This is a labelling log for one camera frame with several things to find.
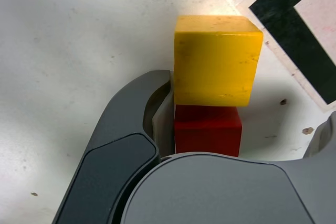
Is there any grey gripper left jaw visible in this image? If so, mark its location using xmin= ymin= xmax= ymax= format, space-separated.
xmin=51 ymin=69 xmax=176 ymax=224

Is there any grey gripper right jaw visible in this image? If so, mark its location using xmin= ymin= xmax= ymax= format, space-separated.
xmin=119 ymin=110 xmax=336 ymax=224

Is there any red cube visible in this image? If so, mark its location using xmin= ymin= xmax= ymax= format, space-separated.
xmin=173 ymin=104 xmax=243 ymax=158

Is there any yellow cube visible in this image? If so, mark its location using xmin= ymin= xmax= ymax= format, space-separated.
xmin=173 ymin=15 xmax=264 ymax=108

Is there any black tape square outline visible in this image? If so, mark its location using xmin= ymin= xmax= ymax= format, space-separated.
xmin=247 ymin=0 xmax=336 ymax=105

